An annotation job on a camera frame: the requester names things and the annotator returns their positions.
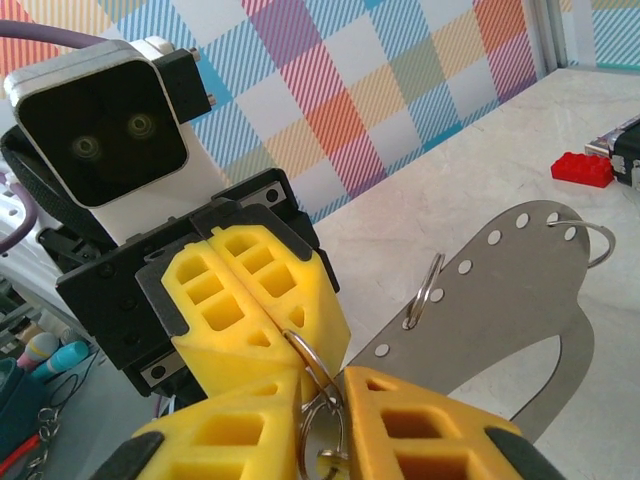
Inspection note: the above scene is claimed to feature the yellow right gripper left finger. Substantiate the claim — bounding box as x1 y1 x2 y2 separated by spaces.
93 367 307 480

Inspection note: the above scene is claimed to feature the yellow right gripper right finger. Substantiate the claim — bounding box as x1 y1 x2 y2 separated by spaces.
341 365 572 480

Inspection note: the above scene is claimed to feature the silver split key ring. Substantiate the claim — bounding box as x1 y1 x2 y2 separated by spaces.
401 251 448 332
546 215 618 272
298 391 352 477
283 329 347 407

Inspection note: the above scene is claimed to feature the grey metal key holder plate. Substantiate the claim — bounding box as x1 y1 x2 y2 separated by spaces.
347 198 597 447

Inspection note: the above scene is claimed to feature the teal toy microphone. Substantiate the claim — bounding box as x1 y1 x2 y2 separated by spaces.
29 340 92 382

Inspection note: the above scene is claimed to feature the pastel toy microphone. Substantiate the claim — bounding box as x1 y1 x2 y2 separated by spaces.
17 331 61 372

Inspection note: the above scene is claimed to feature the teal storage box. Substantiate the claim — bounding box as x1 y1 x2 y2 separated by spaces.
0 356 52 452

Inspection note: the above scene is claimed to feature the red toy brick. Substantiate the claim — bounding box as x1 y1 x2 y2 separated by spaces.
550 151 616 190

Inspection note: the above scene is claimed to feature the metal link chain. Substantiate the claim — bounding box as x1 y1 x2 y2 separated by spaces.
35 405 65 472

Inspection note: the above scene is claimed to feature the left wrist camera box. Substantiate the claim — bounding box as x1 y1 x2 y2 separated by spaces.
3 35 226 249

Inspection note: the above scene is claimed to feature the aluminium frame bar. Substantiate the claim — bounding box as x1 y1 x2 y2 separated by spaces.
528 0 574 77

